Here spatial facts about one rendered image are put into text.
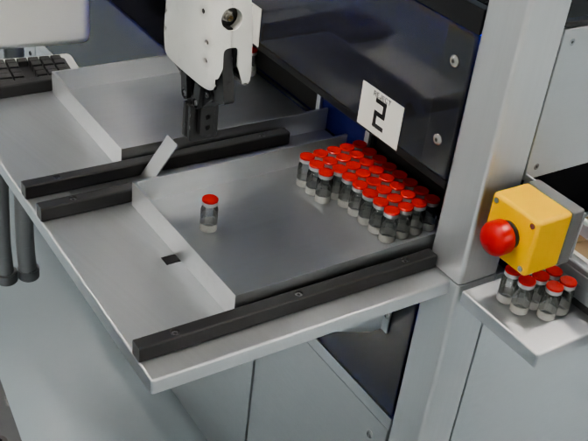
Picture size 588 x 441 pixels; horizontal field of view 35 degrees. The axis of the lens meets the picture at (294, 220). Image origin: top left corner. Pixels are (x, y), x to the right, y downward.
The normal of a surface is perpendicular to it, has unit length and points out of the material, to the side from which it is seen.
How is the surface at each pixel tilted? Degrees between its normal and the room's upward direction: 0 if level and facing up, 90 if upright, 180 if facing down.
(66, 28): 90
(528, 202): 0
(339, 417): 90
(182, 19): 91
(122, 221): 0
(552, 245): 90
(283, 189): 0
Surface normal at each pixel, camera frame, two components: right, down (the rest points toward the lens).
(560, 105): 0.54, 0.51
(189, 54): -0.82, 0.30
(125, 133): 0.11, -0.83
